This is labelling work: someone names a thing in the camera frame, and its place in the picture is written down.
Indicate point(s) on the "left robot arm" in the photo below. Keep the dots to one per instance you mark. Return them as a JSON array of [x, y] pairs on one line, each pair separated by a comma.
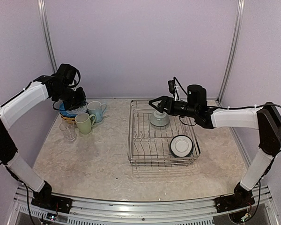
[[60, 86]]

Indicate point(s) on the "metal wire dish rack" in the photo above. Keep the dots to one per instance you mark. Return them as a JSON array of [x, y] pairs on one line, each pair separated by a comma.
[[149, 145]]

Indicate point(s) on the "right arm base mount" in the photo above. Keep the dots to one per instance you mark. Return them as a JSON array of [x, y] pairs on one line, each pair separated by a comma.
[[231, 202]]

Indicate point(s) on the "green grid pattern bowl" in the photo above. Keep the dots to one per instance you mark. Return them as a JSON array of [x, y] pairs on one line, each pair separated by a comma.
[[159, 119]]

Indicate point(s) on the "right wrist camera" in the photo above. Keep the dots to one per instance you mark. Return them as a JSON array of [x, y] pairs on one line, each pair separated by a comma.
[[173, 86]]

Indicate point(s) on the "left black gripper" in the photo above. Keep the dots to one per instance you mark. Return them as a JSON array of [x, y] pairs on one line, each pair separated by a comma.
[[80, 101]]

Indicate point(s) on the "light blue mug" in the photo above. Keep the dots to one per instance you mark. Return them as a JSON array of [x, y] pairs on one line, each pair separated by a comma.
[[98, 109]]

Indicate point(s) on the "large yellow dotted plate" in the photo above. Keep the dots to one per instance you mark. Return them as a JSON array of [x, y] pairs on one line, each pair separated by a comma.
[[67, 119]]

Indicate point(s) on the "clear glass tumbler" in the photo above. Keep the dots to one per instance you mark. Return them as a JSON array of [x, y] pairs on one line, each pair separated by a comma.
[[81, 109], [68, 130]]

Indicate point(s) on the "blue dotted plate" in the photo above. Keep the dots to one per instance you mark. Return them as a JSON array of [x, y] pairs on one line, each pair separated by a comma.
[[65, 113]]

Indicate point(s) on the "left aluminium corner post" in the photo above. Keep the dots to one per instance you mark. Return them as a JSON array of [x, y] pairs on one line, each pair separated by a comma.
[[46, 32]]

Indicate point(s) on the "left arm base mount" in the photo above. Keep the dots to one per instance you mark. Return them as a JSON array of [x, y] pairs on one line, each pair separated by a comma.
[[52, 202]]

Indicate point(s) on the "black rimmed white bowl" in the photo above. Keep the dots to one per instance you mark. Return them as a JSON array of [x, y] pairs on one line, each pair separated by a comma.
[[181, 146]]

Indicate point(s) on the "right aluminium corner post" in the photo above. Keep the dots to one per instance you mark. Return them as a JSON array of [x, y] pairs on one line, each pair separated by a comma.
[[233, 49]]

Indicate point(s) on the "aluminium front rail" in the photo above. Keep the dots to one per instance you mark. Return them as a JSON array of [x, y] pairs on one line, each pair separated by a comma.
[[89, 211]]

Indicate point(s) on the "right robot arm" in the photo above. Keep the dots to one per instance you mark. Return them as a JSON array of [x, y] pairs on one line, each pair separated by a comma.
[[264, 118]]

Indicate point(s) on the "aluminium corner post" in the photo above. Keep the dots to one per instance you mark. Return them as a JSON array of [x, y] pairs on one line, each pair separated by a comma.
[[46, 32], [233, 49]]

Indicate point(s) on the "green mug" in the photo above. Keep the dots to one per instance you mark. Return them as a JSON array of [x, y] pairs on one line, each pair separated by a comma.
[[84, 122]]

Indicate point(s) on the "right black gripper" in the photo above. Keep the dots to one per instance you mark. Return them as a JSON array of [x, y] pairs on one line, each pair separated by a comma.
[[167, 100]]

